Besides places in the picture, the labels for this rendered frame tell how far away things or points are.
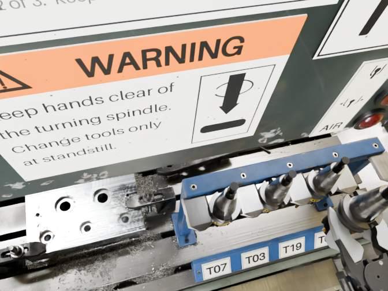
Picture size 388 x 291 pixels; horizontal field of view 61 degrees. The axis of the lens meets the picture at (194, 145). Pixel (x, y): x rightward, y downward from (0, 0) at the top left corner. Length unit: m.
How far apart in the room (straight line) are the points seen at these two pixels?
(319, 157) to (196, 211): 0.30
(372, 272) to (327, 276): 0.66
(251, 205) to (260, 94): 0.51
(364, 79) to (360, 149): 0.60
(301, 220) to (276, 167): 0.37
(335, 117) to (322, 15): 0.12
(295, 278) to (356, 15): 1.07
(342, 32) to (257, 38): 0.05
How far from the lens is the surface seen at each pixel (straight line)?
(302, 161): 0.76
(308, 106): 0.24
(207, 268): 0.93
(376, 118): 0.30
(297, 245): 1.00
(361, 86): 0.25
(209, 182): 0.69
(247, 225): 1.02
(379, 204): 0.55
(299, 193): 0.74
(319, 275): 1.24
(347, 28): 0.19
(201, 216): 0.67
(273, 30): 0.16
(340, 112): 0.27
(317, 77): 0.21
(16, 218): 1.08
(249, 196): 0.70
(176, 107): 0.18
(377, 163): 0.86
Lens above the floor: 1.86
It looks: 61 degrees down
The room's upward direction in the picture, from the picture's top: 9 degrees clockwise
